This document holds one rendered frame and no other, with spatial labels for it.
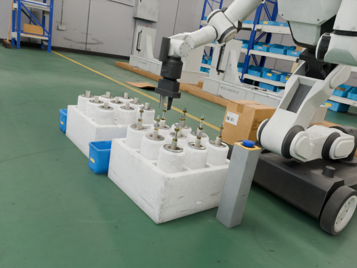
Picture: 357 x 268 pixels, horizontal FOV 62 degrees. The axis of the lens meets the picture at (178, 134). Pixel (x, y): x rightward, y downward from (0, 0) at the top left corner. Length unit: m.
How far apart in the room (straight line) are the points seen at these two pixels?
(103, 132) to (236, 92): 2.41
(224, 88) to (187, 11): 5.41
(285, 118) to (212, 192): 0.42
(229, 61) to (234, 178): 2.99
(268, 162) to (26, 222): 1.00
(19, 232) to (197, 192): 0.60
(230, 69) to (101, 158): 2.86
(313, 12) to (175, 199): 0.80
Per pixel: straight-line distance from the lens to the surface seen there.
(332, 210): 1.29
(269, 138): 1.27
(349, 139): 1.66
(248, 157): 1.06
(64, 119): 1.84
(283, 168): 1.39
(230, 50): 4.00
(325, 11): 1.17
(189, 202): 1.15
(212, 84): 3.91
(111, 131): 1.47
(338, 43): 0.90
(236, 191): 1.10
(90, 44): 7.61
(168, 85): 1.26
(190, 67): 4.54
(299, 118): 1.28
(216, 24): 1.39
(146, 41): 5.66
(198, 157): 1.12
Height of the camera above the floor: 0.61
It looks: 16 degrees down
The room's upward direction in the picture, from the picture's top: 11 degrees clockwise
